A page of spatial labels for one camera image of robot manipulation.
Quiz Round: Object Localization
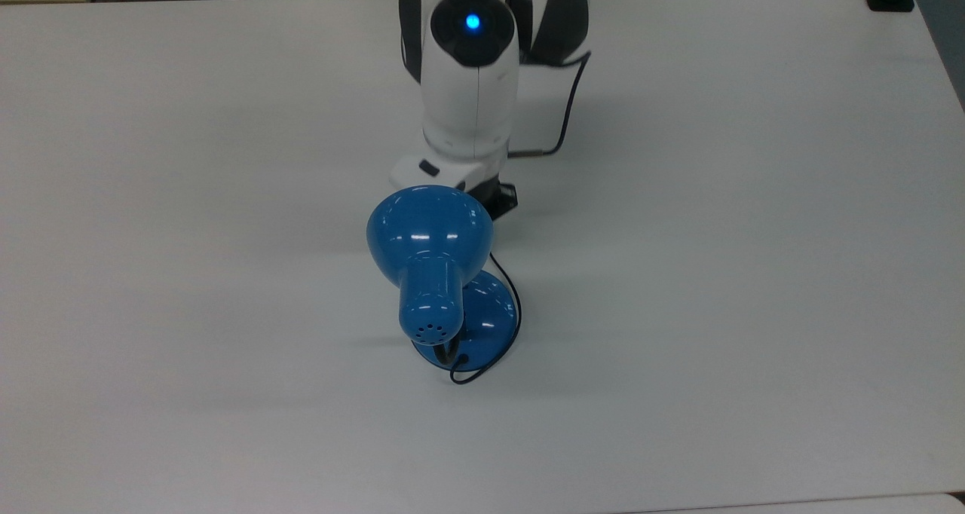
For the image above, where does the blue desk lamp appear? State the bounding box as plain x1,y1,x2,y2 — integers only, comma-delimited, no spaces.
366,185,521,372

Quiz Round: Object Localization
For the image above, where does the black lamp power cable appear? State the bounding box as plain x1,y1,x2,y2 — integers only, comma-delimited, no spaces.
449,252,523,385

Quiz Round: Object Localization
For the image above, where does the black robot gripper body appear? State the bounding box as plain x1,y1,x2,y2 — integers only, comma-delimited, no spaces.
472,175,520,222

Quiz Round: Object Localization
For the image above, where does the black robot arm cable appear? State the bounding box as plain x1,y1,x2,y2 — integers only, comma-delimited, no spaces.
508,50,592,159

